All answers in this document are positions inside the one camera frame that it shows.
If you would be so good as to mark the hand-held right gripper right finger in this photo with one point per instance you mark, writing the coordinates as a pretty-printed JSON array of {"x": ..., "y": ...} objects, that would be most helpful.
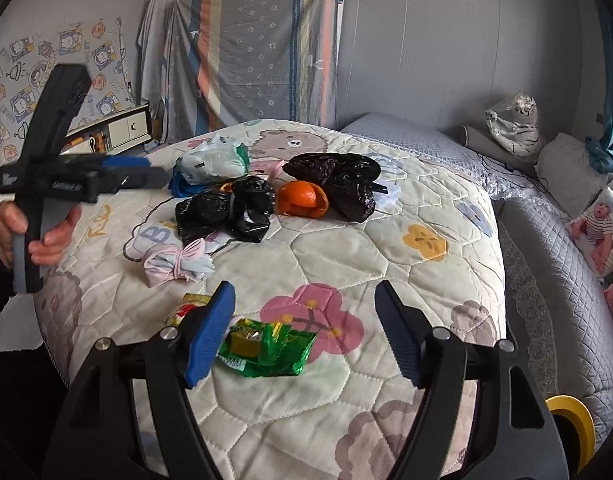
[{"x": 399, "y": 335}]

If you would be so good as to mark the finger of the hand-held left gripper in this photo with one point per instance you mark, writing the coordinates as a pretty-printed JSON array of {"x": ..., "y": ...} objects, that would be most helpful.
[
  {"x": 129, "y": 161},
  {"x": 146, "y": 177}
]

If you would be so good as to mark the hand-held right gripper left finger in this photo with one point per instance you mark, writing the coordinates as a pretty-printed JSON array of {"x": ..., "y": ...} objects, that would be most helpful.
[{"x": 209, "y": 335}]

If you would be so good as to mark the blue plastic bag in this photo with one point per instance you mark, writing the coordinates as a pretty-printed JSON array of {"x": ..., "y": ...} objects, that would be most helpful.
[{"x": 179, "y": 185}]

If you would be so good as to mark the green foil wrapper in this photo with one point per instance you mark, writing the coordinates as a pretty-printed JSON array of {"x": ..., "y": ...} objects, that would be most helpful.
[{"x": 281, "y": 355}]

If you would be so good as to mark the orange peel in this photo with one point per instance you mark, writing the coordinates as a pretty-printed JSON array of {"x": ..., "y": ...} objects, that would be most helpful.
[{"x": 301, "y": 195}]

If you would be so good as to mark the person's left hand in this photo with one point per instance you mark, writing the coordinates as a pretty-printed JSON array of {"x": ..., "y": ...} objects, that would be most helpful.
[{"x": 56, "y": 240}]

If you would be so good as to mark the white cabinet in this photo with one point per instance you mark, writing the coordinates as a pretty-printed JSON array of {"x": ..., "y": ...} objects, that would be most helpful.
[{"x": 126, "y": 130}]

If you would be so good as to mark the yellow and red wrapper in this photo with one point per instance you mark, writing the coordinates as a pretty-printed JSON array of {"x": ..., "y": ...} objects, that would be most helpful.
[{"x": 186, "y": 305}]

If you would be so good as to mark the white and green plastic bag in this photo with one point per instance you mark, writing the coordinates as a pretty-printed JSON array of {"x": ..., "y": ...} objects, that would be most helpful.
[{"x": 211, "y": 160}]

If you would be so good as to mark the small black plastic bag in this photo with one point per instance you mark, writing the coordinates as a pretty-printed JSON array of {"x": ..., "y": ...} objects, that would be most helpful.
[{"x": 211, "y": 210}]

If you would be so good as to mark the pink cloth bundle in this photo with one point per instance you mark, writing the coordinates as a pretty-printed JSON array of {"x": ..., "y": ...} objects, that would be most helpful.
[{"x": 166, "y": 265}]

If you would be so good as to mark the printed cartoon quilt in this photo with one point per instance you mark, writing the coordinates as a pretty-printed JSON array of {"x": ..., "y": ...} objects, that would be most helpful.
[{"x": 336, "y": 240}]

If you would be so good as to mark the pale hanging cloth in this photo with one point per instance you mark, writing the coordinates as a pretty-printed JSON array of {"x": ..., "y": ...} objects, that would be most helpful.
[{"x": 154, "y": 50}]

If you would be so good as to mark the large black plastic bag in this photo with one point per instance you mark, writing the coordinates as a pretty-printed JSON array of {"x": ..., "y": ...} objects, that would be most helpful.
[{"x": 346, "y": 180}]

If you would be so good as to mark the grey quilted bedspread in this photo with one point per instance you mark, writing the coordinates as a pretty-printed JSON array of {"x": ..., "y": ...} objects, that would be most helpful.
[{"x": 536, "y": 240}]

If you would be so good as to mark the striped cloth cover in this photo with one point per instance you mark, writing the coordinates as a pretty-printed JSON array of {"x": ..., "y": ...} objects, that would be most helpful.
[{"x": 256, "y": 50}]

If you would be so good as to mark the yellow tape roll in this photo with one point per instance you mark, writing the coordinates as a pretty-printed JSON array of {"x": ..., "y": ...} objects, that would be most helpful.
[{"x": 581, "y": 415}]

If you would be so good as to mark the grey bolster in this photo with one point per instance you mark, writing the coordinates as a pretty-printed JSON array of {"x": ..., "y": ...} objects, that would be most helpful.
[{"x": 479, "y": 142}]

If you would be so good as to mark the grey pillow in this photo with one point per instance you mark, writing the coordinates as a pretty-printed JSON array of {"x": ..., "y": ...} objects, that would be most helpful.
[{"x": 566, "y": 170}]

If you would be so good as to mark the plastic-wrapped plush tiger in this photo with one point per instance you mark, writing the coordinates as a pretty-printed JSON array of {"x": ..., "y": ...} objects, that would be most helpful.
[{"x": 516, "y": 125}]

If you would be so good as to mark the teal curtain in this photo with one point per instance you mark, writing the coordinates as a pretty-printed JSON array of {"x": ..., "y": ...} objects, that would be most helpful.
[{"x": 611, "y": 85}]

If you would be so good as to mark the cartoon wall poster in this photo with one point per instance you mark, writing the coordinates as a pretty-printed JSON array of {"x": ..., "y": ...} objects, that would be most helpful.
[{"x": 36, "y": 60}]

